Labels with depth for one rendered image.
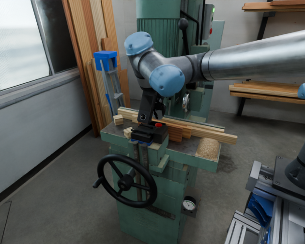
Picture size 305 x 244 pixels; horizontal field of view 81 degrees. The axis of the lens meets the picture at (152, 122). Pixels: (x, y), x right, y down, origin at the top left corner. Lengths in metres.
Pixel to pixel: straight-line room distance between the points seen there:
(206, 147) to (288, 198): 0.42
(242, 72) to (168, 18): 0.43
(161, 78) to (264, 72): 0.20
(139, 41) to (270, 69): 0.30
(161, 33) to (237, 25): 2.37
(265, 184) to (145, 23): 0.87
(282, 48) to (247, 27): 2.71
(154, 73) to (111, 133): 0.58
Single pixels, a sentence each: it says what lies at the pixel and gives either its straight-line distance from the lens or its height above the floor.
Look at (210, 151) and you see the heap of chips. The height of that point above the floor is 0.92.
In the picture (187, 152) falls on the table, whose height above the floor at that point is 0.90.
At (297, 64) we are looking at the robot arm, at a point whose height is 1.35.
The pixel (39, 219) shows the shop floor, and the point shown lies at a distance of 1.89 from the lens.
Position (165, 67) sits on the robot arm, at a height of 1.32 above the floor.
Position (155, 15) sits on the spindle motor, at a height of 1.43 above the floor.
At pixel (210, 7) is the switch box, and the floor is 1.46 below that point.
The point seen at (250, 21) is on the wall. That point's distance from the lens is 3.09.
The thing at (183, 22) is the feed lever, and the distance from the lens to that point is 0.67.
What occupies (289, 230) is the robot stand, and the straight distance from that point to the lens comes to 0.93.
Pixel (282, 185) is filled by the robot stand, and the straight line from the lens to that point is 0.95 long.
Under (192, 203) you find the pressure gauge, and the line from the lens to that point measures 0.91.
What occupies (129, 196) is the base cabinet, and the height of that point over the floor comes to 0.46.
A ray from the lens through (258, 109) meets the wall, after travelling 3.40.
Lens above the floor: 1.41
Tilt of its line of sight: 30 degrees down
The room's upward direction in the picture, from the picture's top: straight up
